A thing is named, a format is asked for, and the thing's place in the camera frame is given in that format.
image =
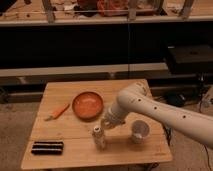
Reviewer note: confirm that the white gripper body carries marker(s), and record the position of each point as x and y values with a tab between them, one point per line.
112	119

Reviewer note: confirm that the clear plastic bottle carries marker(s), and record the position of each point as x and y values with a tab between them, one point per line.
99	137

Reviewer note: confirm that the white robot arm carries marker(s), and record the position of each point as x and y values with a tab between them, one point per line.
133	98

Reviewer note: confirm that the orange bowl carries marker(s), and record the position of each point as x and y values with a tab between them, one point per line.
87	105

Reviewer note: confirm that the white cup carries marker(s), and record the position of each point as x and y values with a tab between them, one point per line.
139	131

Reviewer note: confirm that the wooden table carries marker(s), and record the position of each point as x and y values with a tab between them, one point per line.
79	148

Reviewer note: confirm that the orange carrot toy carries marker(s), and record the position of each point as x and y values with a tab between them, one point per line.
55	114

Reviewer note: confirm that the wooden shelf bench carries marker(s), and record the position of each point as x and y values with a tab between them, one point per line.
42	75

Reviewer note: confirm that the black brush block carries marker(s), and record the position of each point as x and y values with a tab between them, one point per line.
47	148

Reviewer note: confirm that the black box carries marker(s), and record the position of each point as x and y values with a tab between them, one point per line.
190	59

